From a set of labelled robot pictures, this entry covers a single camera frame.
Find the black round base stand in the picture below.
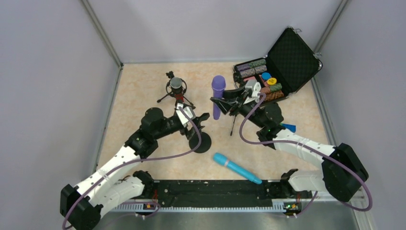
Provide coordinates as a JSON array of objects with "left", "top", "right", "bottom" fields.
[{"left": 189, "top": 131, "right": 212, "bottom": 154}]

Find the purple toy microphone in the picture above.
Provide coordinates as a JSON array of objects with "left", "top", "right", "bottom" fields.
[{"left": 211, "top": 75, "right": 226, "bottom": 120}]

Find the red glitter microphone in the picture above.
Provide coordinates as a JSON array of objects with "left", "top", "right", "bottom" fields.
[{"left": 169, "top": 77, "right": 184, "bottom": 103}]

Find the shock mount tripod stand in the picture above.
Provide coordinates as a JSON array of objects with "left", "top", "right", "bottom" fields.
[{"left": 157, "top": 71, "right": 195, "bottom": 109}]

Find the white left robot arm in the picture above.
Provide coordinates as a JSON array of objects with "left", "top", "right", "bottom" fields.
[{"left": 59, "top": 103, "right": 210, "bottom": 230}]

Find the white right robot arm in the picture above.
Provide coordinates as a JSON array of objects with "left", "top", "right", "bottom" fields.
[{"left": 210, "top": 87, "right": 372, "bottom": 211}]

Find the black tripod mic stand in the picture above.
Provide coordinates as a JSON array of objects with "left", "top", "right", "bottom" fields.
[{"left": 229, "top": 71, "right": 247, "bottom": 137}]

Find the red white chip stack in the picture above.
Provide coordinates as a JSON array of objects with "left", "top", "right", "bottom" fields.
[{"left": 260, "top": 87, "right": 271, "bottom": 95}]

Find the orange black chip stack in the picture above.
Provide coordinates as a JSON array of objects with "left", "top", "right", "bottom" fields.
[{"left": 264, "top": 90, "right": 284, "bottom": 102}]

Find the cyan toy microphone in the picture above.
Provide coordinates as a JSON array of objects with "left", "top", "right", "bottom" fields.
[{"left": 213, "top": 152, "right": 262, "bottom": 184}]

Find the purple chip stack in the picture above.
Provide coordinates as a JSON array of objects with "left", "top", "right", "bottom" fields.
[{"left": 236, "top": 63, "right": 251, "bottom": 72}]

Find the blue round dealer chip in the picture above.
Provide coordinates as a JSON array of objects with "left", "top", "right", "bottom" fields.
[{"left": 261, "top": 72, "right": 271, "bottom": 81}]

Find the yellow round dealer chip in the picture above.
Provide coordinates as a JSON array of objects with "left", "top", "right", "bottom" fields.
[{"left": 266, "top": 77, "right": 277, "bottom": 86}]

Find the green chip stack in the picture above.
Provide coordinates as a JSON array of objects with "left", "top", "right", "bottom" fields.
[{"left": 270, "top": 83, "right": 282, "bottom": 92}]

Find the blue toy brick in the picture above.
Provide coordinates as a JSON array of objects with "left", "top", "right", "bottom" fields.
[{"left": 281, "top": 123, "right": 296, "bottom": 133}]

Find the black poker chip case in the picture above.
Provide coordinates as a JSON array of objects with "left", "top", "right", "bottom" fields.
[{"left": 233, "top": 26, "right": 323, "bottom": 105}]

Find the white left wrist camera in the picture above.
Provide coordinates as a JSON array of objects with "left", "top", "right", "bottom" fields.
[{"left": 175, "top": 103, "right": 196, "bottom": 127}]

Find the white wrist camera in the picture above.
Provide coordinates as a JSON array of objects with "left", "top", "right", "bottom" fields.
[
  {"left": 175, "top": 103, "right": 196, "bottom": 127},
  {"left": 243, "top": 80, "right": 261, "bottom": 104}
]

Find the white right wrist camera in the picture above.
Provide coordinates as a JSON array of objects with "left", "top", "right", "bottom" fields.
[{"left": 243, "top": 80, "right": 261, "bottom": 104}]

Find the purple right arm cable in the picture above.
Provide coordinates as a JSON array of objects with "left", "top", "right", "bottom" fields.
[{"left": 238, "top": 92, "right": 373, "bottom": 218}]

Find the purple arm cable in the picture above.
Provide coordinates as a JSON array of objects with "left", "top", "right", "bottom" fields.
[
  {"left": 238, "top": 92, "right": 373, "bottom": 218},
  {"left": 62, "top": 106, "right": 203, "bottom": 230}
]

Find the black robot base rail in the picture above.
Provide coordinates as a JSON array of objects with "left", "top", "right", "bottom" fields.
[{"left": 135, "top": 180, "right": 312, "bottom": 208}]

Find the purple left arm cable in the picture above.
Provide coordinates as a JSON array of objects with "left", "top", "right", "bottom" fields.
[{"left": 62, "top": 106, "right": 203, "bottom": 230}]

